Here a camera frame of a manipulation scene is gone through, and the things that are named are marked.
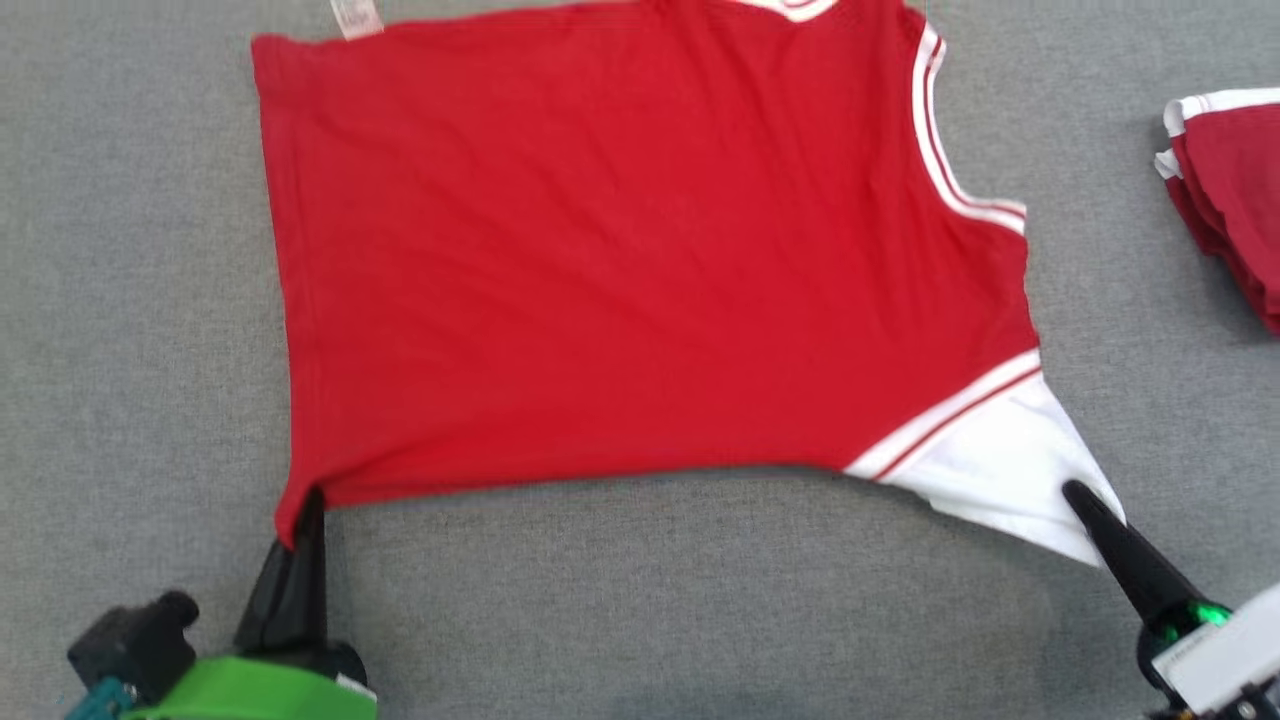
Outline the left camera cable teal plug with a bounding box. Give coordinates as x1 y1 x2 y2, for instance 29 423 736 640
62 678 139 720

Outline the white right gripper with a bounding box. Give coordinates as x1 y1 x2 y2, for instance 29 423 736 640
1062 480 1280 720

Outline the red shirt with white sleeves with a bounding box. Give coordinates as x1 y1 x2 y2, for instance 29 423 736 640
250 0 1128 568

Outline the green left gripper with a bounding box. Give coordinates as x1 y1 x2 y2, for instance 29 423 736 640
120 487 379 720

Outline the red garment with white trim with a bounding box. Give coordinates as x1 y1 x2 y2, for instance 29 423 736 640
1155 88 1280 336

